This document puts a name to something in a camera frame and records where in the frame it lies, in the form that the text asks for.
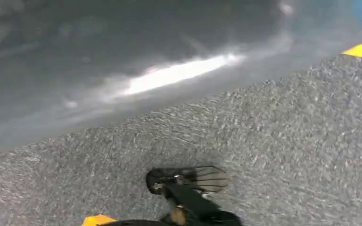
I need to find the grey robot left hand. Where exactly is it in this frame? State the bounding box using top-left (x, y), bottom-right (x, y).
top-left (0, 0), bottom-right (362, 157)

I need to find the black robot foot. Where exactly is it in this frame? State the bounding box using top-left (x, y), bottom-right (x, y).
top-left (99, 165), bottom-right (243, 226)

